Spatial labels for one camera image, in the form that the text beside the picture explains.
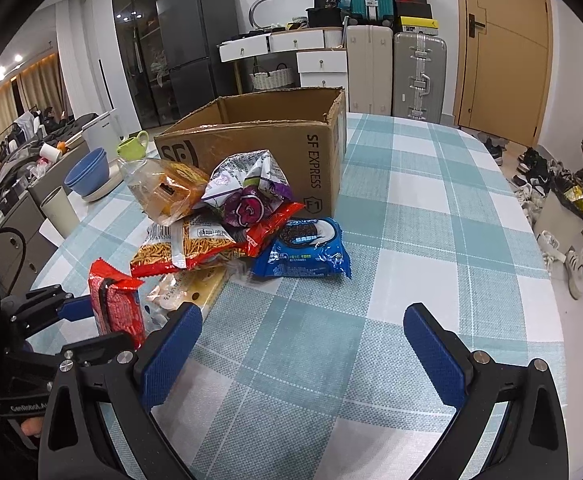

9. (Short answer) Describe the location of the plain black shoe box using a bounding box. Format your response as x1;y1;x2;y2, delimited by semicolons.
395;4;435;20

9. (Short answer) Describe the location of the dark grey refrigerator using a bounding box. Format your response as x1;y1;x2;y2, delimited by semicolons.
156;0;222;121

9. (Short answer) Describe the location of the clear pastry packet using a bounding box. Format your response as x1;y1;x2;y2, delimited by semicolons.
144;265;228;328

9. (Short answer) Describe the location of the white drawer desk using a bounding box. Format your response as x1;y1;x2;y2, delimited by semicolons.
218;27;348;93

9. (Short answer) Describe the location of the silver suitcase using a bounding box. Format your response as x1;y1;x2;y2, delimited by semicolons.
393;31;448;123

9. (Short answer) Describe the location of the wooden door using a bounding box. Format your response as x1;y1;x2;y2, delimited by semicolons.
454;0;555;148

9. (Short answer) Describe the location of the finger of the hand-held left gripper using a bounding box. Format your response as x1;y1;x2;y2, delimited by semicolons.
0;285;96;337
20;332;137;368

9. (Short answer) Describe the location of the beige tumbler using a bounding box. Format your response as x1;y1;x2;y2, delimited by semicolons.
39;186;81;241

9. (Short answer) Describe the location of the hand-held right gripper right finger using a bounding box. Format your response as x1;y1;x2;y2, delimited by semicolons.
404;303;569;480

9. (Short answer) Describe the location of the red bag of stick snacks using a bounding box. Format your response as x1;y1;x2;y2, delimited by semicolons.
130;201;305;278

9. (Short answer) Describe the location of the pile of shoes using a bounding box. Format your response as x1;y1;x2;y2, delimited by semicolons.
476;130;583;231

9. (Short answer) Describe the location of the black storage container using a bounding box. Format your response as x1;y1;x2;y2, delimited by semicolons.
306;6;347;28

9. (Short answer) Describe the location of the green mug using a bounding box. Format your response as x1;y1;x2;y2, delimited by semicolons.
116;130;150;160

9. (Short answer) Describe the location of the beige suitcase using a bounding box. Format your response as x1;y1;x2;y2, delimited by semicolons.
345;25;395;117

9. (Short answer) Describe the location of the grey sideboard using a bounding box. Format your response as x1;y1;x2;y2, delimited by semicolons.
0;137;92;281

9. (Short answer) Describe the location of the brown cardboard box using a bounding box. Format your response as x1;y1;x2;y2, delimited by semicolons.
154;86;348;218

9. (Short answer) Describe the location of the white sneaker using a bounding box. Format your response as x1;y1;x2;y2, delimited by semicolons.
536;230;567;276
566;244;583;301

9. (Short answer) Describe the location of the clear bag of orange snacks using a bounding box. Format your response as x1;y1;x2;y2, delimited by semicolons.
118;156;211;227

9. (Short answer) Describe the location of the checked teal tablecloth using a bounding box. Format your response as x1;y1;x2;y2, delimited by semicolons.
29;112;559;480

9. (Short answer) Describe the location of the blue cookie packet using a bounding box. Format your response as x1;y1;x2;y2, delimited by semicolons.
252;217;352;279

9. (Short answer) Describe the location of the white and purple snack bag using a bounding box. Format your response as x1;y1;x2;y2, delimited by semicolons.
202;149;296;208

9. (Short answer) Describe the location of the woven basket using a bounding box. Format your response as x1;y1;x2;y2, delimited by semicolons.
249;63;297;92

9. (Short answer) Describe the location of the dark glass cabinet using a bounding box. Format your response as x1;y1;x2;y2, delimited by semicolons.
109;0;172;131

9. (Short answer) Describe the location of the white appliance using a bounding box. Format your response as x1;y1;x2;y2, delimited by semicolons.
74;115;122;161

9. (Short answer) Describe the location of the blue bowl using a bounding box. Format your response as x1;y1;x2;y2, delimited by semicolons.
64;147;107;183
66;152;110;197

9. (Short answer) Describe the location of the beige plate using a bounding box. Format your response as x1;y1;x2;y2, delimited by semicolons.
80;160;122;203

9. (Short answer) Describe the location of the beige bin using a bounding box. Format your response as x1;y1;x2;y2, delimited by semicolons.
534;187;583;246

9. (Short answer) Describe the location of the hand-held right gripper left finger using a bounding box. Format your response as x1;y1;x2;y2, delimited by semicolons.
39;301;205;480

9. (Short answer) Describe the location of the red biscuit packet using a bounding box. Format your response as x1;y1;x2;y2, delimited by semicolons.
88;259;147;346

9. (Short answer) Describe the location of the chrome arch frame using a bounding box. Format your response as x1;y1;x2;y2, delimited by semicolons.
249;0;317;31

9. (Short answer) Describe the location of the yellow and black shoe box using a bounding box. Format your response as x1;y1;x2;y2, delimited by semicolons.
399;16;439;36

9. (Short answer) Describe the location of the pile of clothes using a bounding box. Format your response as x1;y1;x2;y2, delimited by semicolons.
0;107;80;161

